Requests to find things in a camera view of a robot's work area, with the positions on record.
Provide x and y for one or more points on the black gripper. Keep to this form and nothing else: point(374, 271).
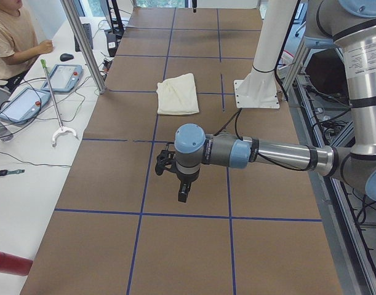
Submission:
point(187, 178)

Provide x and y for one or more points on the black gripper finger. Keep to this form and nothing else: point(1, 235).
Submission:
point(194, 5)

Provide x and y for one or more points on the cream long-sleeve cat shirt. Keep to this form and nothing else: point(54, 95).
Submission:
point(177, 96)

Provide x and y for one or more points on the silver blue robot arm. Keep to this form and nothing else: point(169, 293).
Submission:
point(349, 25)

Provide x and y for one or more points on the black computer mouse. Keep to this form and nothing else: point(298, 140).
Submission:
point(66, 57)

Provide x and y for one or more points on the far blue teach pendant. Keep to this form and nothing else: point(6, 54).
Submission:
point(64, 78)

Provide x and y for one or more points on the blue teach pendant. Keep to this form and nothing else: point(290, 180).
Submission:
point(24, 106)
point(64, 78)

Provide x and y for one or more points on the metal reacher grabber stick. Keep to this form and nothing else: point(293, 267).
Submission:
point(62, 129)

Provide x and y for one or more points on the near blue teach pendant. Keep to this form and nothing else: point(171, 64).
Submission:
point(24, 106)

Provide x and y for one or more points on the seated person beige shirt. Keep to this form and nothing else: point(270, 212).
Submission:
point(19, 47)

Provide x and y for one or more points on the red cylinder bottle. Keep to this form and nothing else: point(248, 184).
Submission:
point(14, 265)

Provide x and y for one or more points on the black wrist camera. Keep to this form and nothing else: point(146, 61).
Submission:
point(166, 161)

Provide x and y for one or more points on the aluminium frame post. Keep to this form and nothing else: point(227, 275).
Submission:
point(78, 31)

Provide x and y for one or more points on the green strap smartwatch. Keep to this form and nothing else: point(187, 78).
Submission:
point(11, 172)

